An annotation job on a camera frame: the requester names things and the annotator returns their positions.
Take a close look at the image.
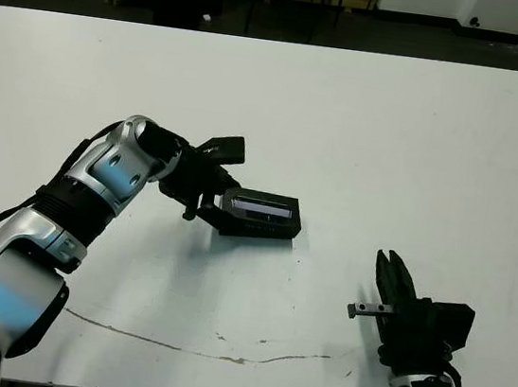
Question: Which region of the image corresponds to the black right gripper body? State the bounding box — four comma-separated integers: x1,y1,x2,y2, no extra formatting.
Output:
339,288,459,380

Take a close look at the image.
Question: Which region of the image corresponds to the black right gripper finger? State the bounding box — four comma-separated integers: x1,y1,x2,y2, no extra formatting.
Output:
370,248,403,313
382,249,425,313

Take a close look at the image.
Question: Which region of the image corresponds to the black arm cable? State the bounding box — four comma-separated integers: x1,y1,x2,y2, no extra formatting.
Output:
0,105,124,261
437,359,473,387

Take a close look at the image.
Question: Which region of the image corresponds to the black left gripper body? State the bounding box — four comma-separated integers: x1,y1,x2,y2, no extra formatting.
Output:
152,140,247,229

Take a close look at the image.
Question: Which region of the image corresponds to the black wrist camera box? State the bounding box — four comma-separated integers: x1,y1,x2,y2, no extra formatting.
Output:
422,298,478,359
193,131,249,169

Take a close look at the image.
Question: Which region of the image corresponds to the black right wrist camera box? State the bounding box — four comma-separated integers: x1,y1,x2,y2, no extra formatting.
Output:
422,298,478,359

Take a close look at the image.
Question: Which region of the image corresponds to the black box lid with window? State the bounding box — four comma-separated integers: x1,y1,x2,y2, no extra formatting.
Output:
213,186,308,248

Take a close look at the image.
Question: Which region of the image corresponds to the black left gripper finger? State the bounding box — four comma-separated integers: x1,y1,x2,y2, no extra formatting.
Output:
194,198,241,239
212,168,244,198

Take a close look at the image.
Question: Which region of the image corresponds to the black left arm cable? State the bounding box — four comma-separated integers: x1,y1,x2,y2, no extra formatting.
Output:
0,105,124,261

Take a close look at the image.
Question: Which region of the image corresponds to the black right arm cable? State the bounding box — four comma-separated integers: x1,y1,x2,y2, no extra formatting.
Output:
437,359,473,387

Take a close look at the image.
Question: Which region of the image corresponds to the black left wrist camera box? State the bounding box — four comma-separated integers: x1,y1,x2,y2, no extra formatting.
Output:
193,131,249,169

